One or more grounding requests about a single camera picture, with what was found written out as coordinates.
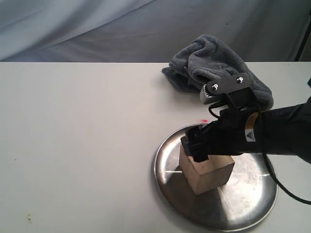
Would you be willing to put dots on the wooden cube block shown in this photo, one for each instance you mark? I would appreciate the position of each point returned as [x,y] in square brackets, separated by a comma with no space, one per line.
[207,175]

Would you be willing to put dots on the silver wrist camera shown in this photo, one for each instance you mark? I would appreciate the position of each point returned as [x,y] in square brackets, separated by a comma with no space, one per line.
[234,92]

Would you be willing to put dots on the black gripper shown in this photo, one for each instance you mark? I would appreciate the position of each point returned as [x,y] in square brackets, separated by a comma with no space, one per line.
[230,134]

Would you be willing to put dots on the grey fleece cloth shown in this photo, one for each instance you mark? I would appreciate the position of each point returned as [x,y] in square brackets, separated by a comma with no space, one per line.
[206,59]

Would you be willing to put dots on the grey backdrop sheet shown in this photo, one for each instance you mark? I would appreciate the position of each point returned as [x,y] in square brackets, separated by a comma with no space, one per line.
[148,30]

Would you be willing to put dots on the round stainless steel plate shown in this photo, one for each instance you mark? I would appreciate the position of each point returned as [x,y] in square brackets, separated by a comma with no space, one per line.
[242,203]

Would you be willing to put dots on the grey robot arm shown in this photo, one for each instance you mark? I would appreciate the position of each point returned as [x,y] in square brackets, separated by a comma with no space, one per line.
[286,131]

